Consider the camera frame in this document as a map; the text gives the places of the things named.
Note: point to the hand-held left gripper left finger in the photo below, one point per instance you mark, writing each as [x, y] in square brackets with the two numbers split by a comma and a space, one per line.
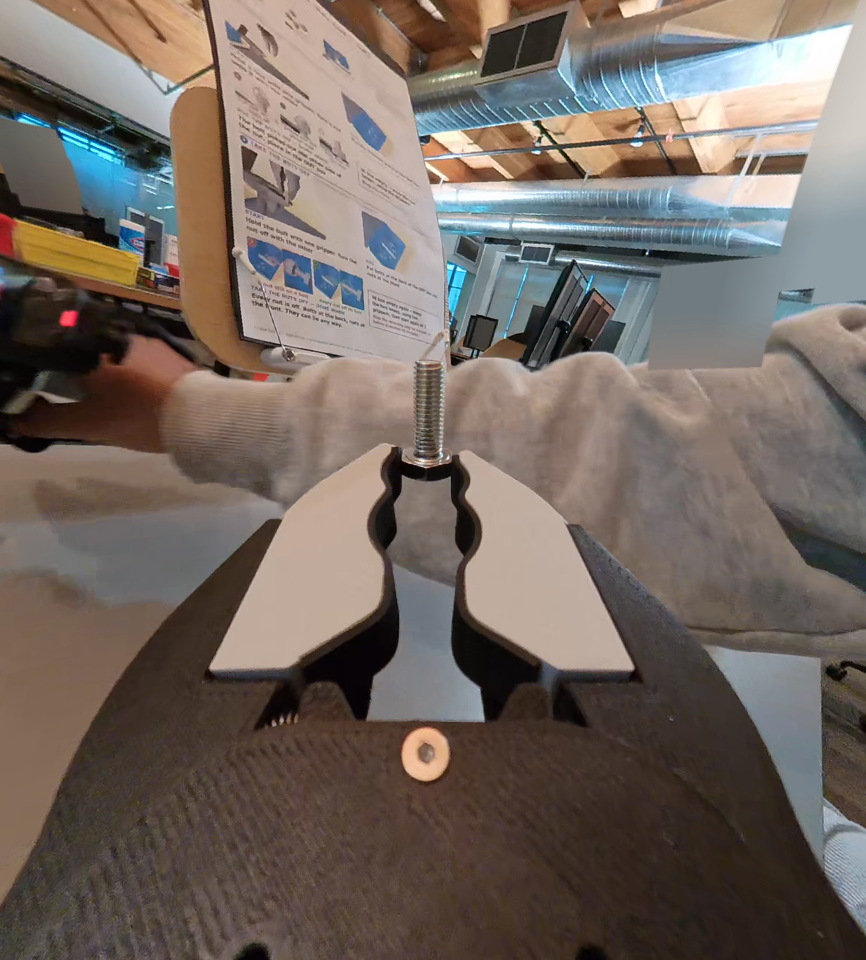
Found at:
[313, 585]

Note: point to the silver ventilation duct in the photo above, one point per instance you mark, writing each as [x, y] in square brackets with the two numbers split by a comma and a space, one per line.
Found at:
[665, 67]
[613, 214]

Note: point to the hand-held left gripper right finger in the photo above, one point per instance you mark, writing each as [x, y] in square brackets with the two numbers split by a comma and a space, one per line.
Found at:
[538, 592]

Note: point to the stack of yellow bins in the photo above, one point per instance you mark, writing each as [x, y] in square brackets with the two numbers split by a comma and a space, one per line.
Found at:
[76, 255]

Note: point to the black monitor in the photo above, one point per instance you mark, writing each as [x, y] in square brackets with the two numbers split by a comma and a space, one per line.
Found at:
[556, 307]
[598, 322]

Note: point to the person's right hand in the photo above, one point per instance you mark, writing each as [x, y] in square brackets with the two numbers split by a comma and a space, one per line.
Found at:
[125, 397]

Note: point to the metal air vent box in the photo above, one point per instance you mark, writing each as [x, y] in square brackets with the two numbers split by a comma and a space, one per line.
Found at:
[530, 49]

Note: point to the printed instruction sheet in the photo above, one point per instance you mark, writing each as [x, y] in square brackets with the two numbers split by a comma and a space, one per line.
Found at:
[320, 187]

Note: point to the person's right forearm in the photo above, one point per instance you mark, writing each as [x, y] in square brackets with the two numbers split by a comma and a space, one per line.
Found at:
[590, 465]

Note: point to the steel bolt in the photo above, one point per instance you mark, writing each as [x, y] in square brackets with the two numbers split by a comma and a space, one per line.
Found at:
[427, 409]

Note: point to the grey desk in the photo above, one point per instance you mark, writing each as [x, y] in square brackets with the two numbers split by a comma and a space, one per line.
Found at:
[102, 675]

